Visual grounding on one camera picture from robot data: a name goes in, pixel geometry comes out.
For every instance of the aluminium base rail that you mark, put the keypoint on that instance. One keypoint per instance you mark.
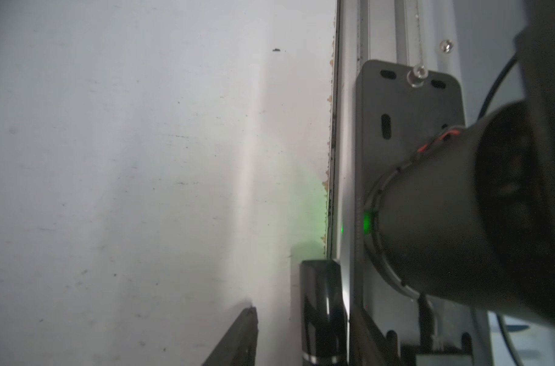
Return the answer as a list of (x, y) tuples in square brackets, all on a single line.
[(470, 40)]

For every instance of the black lipstick silver band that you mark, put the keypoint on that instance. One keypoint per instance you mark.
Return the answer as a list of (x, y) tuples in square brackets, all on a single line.
[(323, 315)]

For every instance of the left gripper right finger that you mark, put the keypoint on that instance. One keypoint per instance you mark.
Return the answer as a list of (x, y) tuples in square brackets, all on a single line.
[(368, 346)]

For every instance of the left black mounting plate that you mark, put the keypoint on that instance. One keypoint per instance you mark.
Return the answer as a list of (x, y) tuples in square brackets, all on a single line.
[(393, 120)]

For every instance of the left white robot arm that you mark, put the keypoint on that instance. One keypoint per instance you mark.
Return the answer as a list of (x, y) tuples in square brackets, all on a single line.
[(446, 221)]

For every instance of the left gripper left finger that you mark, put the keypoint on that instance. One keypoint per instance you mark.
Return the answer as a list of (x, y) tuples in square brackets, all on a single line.
[(239, 344)]

